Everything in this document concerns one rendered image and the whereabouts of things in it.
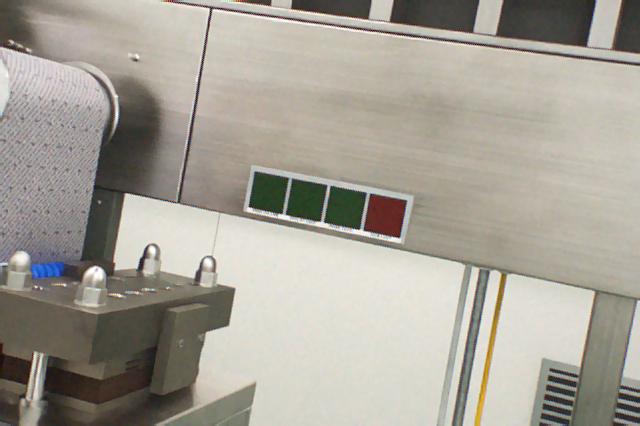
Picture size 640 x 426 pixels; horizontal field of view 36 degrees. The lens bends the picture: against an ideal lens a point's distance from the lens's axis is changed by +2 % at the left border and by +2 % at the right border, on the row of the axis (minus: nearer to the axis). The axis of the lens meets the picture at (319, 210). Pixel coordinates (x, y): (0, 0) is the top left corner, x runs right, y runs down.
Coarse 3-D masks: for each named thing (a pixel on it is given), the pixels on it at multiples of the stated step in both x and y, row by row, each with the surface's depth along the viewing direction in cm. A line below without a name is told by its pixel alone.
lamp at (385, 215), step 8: (376, 200) 137; (384, 200) 137; (392, 200) 137; (400, 200) 136; (376, 208) 137; (384, 208) 137; (392, 208) 137; (400, 208) 136; (368, 216) 138; (376, 216) 137; (384, 216) 137; (392, 216) 137; (400, 216) 136; (368, 224) 138; (376, 224) 137; (384, 224) 137; (392, 224) 136; (400, 224) 136; (384, 232) 137; (392, 232) 136
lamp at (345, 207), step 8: (336, 192) 139; (344, 192) 139; (352, 192) 138; (336, 200) 139; (344, 200) 139; (352, 200) 138; (360, 200) 138; (328, 208) 139; (336, 208) 139; (344, 208) 139; (352, 208) 138; (360, 208) 138; (328, 216) 139; (336, 216) 139; (344, 216) 139; (352, 216) 138; (360, 216) 138; (344, 224) 139; (352, 224) 138
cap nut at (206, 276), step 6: (204, 258) 145; (210, 258) 145; (204, 264) 144; (210, 264) 144; (216, 264) 145; (198, 270) 145; (204, 270) 144; (210, 270) 144; (216, 270) 145; (198, 276) 144; (204, 276) 144; (210, 276) 144; (216, 276) 145; (198, 282) 144; (204, 282) 144; (210, 282) 144; (216, 282) 146
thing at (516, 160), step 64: (0, 0) 157; (64, 0) 154; (128, 0) 150; (128, 64) 150; (192, 64) 147; (256, 64) 144; (320, 64) 141; (384, 64) 138; (448, 64) 135; (512, 64) 132; (576, 64) 130; (128, 128) 150; (192, 128) 148; (256, 128) 144; (320, 128) 141; (384, 128) 138; (448, 128) 135; (512, 128) 132; (576, 128) 130; (128, 192) 150; (192, 192) 147; (448, 192) 135; (512, 192) 132; (576, 192) 130; (448, 256) 135; (512, 256) 132; (576, 256) 130
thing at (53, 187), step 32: (0, 160) 121; (32, 160) 127; (64, 160) 134; (96, 160) 141; (0, 192) 122; (32, 192) 128; (64, 192) 135; (0, 224) 123; (32, 224) 129; (64, 224) 137; (0, 256) 124; (32, 256) 131; (64, 256) 138
